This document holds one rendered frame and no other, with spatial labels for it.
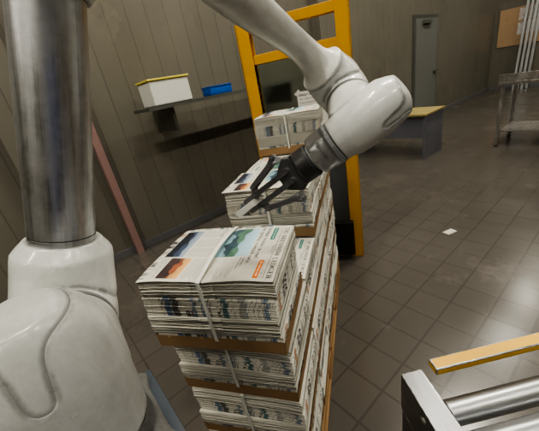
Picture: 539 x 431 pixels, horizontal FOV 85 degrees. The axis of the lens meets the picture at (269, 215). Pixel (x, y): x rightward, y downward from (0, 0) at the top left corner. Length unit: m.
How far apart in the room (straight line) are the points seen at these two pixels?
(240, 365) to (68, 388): 0.61
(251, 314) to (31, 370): 0.46
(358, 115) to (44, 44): 0.49
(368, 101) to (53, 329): 0.57
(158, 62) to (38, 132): 3.20
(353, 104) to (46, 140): 0.51
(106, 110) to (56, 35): 2.93
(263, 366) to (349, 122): 0.69
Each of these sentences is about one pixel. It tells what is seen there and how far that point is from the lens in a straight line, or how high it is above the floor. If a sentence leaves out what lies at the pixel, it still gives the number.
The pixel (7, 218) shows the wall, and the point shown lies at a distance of 3.47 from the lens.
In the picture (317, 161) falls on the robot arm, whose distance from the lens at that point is 0.62.
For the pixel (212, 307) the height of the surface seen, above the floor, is 0.98.
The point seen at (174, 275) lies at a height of 1.06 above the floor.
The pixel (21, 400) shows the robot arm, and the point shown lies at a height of 1.21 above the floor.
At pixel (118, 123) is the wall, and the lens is 3.50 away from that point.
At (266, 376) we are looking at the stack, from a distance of 0.97.
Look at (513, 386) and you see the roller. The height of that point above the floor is 0.80.
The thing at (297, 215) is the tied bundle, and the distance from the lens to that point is 1.26.
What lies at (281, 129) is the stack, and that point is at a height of 1.21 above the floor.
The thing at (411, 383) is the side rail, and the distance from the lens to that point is 0.82.
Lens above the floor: 1.46
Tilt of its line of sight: 24 degrees down
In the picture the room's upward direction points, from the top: 11 degrees counter-clockwise
